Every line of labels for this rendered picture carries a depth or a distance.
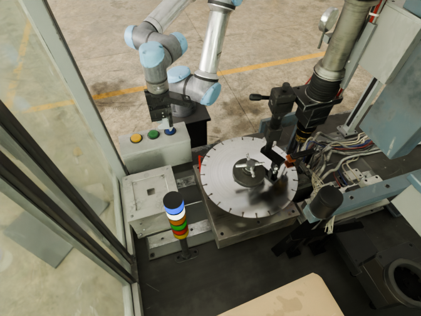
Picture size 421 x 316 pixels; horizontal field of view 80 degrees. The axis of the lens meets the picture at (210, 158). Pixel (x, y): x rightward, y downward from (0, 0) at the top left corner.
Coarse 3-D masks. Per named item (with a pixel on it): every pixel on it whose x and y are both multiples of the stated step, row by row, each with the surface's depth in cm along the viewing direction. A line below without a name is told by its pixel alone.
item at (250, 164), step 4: (248, 156) 84; (248, 160) 82; (240, 164) 82; (244, 164) 82; (248, 164) 81; (252, 164) 81; (256, 164) 82; (260, 164) 82; (248, 168) 82; (252, 168) 81; (252, 172) 80; (252, 176) 79
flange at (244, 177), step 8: (240, 160) 88; (256, 160) 88; (240, 168) 86; (256, 168) 85; (240, 176) 84; (248, 176) 83; (256, 176) 84; (264, 176) 84; (248, 184) 82; (256, 184) 82
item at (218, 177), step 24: (240, 144) 93; (264, 144) 93; (216, 168) 87; (264, 168) 87; (288, 168) 87; (216, 192) 81; (240, 192) 81; (264, 192) 81; (288, 192) 81; (264, 216) 76
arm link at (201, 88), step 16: (208, 0) 100; (224, 0) 97; (240, 0) 100; (224, 16) 101; (208, 32) 104; (224, 32) 105; (208, 48) 107; (208, 64) 109; (192, 80) 115; (208, 80) 111; (192, 96) 117; (208, 96) 113
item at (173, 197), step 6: (168, 192) 57; (174, 192) 57; (168, 198) 56; (174, 198) 56; (180, 198) 56; (168, 204) 55; (174, 204) 55; (180, 204) 55; (168, 210) 56; (174, 210) 56; (180, 210) 57
